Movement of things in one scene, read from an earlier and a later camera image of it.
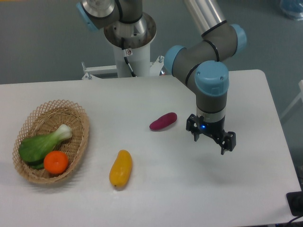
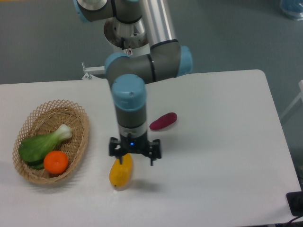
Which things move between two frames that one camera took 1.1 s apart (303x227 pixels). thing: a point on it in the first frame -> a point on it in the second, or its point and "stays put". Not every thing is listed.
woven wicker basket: x=44 y=120 stays put
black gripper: x=216 y=129 -> x=129 y=144
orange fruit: x=56 y=162 stays put
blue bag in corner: x=293 y=8 stays put
